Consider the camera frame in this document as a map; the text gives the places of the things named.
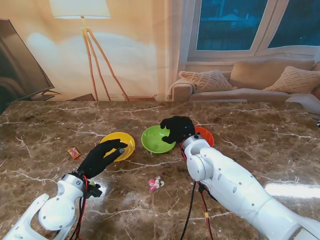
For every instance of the beige sofa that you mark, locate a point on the beige sofa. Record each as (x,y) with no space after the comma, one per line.
(250,75)

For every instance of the orange plastic bowl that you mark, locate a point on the orange plastic bowl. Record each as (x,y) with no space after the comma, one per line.
(206,136)

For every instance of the pink multicolour candy packet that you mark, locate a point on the pink multicolour candy packet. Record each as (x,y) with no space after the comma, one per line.
(156,183)

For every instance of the yellow plastic bowl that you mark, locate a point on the yellow plastic bowl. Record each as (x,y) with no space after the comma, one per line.
(125,140)

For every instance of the white shade tripod floor lamp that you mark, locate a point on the white shade tripod floor lamp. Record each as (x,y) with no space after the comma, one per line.
(80,10)

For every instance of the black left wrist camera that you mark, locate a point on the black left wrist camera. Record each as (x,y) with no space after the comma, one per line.
(94,190)

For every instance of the sheer beige curtain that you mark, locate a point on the sheer beige curtain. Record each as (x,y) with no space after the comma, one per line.
(172,50)

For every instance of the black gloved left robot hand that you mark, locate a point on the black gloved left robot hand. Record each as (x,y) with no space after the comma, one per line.
(100,157)

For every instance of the cream knitted cushion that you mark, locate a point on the cream knitted cushion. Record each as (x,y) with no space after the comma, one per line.
(292,80)
(207,81)

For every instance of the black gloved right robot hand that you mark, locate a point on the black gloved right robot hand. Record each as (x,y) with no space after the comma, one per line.
(180,127)

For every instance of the white framed window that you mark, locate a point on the white framed window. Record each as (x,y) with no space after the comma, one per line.
(225,25)

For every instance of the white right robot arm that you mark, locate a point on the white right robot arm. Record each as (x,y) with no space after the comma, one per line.
(225,180)

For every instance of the flat screen television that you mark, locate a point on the flat screen television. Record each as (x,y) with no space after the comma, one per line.
(17,70)

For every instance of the orange candy packet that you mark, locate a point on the orange candy packet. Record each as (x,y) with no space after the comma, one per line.
(74,153)

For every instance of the green plastic bowl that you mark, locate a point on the green plastic bowl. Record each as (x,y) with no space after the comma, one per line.
(152,136)

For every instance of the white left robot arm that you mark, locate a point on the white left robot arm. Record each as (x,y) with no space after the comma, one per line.
(57,210)

